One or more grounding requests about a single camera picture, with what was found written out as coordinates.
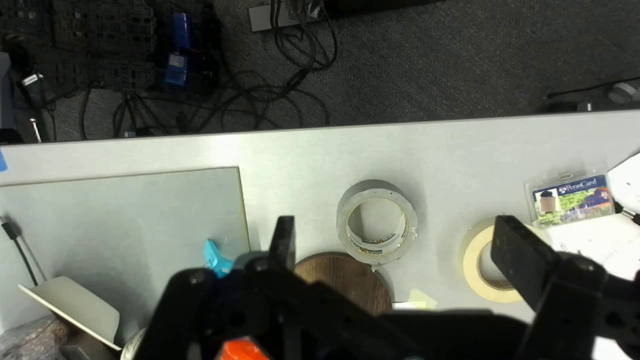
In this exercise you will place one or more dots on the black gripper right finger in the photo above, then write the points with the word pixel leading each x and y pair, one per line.
pixel 523 263

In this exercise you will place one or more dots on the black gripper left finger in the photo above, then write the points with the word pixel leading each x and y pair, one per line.
pixel 283 242

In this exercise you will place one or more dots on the beige masking tape roll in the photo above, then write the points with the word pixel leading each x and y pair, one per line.
pixel 475 273

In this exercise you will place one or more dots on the light blue plastic clamp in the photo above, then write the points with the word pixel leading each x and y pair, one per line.
pixel 217 257

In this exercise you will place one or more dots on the black pole stand wooden base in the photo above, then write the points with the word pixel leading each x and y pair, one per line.
pixel 347 282

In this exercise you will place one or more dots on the photo id card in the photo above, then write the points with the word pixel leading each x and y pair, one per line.
pixel 572 201

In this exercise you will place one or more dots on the grey rectangular mat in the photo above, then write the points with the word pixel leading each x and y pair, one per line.
pixel 132 227

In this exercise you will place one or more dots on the blue floor device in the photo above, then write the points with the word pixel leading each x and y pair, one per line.
pixel 177 60

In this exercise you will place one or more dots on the white dustpan scoop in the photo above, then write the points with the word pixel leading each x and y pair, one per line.
pixel 72 310

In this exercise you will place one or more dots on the grey power strip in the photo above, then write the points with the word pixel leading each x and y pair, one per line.
pixel 281 15

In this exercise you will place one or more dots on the grey duct tape roll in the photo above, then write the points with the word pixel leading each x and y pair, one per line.
pixel 353 242

